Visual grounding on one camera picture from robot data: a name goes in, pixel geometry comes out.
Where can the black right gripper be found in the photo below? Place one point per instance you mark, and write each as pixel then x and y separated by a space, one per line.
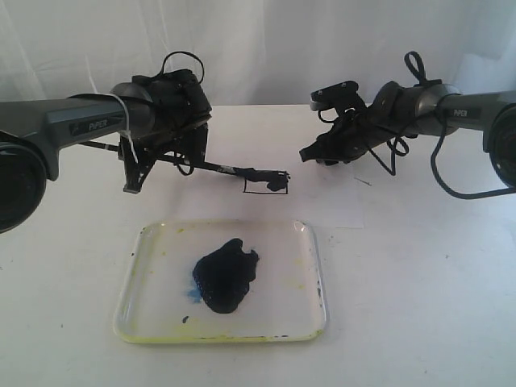
pixel 350 137

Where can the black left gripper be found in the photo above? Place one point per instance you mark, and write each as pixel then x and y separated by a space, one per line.
pixel 174 111

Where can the black paintbrush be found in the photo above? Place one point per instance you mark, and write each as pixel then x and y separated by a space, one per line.
pixel 277 182

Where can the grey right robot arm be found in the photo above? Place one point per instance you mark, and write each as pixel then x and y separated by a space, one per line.
pixel 429 108

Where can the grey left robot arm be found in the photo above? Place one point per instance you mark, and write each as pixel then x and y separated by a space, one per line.
pixel 34 132

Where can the clear plastic paint tray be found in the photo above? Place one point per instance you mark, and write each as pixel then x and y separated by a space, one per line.
pixel 160 303

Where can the dark blue paint blob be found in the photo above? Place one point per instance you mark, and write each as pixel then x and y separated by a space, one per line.
pixel 223 277

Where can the white paper with square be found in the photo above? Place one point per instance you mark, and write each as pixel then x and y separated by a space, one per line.
pixel 316 194

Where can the white zip tie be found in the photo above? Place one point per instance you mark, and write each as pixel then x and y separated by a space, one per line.
pixel 128 128

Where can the white backdrop curtain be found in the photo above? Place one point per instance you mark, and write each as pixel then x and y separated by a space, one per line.
pixel 253 52

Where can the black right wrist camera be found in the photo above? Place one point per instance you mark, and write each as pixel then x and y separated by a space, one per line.
pixel 341 97

